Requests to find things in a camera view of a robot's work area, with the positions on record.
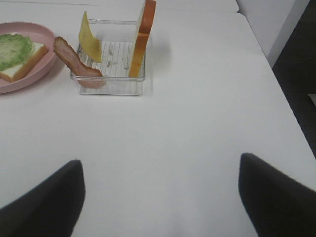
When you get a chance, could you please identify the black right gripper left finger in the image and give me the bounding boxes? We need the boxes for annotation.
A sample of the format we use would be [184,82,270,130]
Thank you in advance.
[0,160,85,237]

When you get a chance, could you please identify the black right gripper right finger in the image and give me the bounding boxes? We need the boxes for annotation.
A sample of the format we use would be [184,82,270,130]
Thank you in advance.
[238,153,316,237]

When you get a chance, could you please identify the bread slice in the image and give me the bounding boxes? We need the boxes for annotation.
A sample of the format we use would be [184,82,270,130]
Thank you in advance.
[128,0,157,78]
[0,41,48,82]

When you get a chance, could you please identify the green lettuce leaf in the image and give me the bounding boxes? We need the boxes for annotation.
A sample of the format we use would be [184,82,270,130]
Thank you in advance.
[0,34,34,71]

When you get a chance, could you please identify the yellow cheese slice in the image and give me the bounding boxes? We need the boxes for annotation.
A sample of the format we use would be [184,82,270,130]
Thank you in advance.
[79,11,102,63]

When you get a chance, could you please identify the pink round plate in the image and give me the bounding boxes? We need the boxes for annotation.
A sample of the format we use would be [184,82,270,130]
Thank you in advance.
[0,21,57,95]

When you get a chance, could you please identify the clear right plastic tray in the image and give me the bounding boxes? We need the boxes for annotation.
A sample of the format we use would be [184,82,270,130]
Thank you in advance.
[70,19,146,96]

